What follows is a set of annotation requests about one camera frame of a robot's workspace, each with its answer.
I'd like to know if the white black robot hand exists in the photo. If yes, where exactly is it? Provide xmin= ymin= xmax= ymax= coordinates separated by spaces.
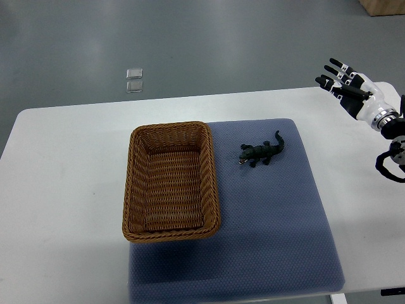
xmin=315 ymin=58 xmax=399 ymax=131

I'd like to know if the dark toy crocodile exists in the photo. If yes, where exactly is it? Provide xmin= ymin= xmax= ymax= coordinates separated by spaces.
xmin=238 ymin=130 xmax=285 ymax=168

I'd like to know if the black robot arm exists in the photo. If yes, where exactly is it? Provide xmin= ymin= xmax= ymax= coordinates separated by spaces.
xmin=382 ymin=95 xmax=404 ymax=166

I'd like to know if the brown wicker basket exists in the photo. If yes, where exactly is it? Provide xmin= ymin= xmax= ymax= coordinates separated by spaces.
xmin=122 ymin=121 xmax=221 ymax=243

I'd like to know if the wooden box corner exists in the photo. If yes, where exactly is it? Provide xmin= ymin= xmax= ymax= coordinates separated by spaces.
xmin=359 ymin=0 xmax=404 ymax=16

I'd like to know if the blue grey textured mat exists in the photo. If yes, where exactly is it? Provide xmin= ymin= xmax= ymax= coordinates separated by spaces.
xmin=128 ymin=118 xmax=345 ymax=303

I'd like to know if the white table leg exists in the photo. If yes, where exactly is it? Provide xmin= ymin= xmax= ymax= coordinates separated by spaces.
xmin=330 ymin=293 xmax=348 ymax=304

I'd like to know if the lower clear floor plate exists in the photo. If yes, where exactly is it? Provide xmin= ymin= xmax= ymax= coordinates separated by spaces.
xmin=126 ymin=80 xmax=143 ymax=93

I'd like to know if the clear floor plate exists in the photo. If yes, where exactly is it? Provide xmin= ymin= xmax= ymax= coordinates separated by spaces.
xmin=126 ymin=80 xmax=143 ymax=93
xmin=126 ymin=68 xmax=143 ymax=79

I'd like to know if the upper clear floor plate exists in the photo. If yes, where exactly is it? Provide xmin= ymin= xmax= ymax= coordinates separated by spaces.
xmin=126 ymin=68 xmax=143 ymax=79

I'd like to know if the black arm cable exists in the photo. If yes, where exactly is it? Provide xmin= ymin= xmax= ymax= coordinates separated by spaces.
xmin=375 ymin=150 xmax=405 ymax=183

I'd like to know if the black table edge bracket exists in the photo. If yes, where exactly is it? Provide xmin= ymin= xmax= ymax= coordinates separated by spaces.
xmin=380 ymin=287 xmax=405 ymax=296

